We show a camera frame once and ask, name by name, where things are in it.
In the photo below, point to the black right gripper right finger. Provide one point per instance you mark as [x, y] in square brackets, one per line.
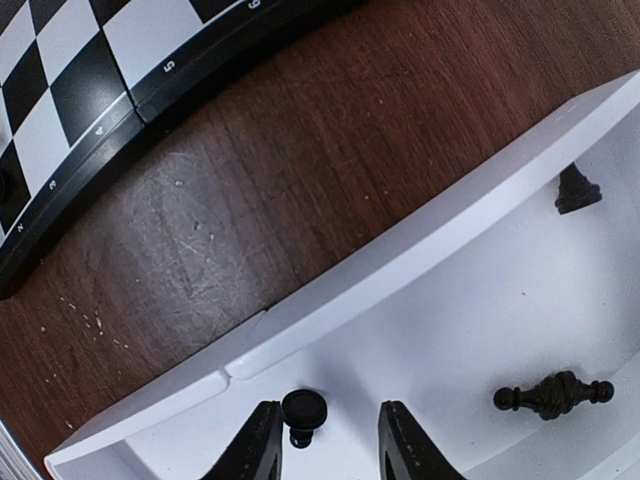
[405, 449]

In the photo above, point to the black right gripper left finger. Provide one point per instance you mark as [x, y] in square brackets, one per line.
[255, 453]

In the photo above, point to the black chess pawn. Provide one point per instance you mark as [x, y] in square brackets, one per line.
[5, 186]
[303, 411]
[575, 191]

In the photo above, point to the white plastic tray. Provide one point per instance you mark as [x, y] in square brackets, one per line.
[484, 287]

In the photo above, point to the black white chessboard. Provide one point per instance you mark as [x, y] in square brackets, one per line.
[85, 84]

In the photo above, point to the black chess bishop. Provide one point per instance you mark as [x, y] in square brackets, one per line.
[554, 396]

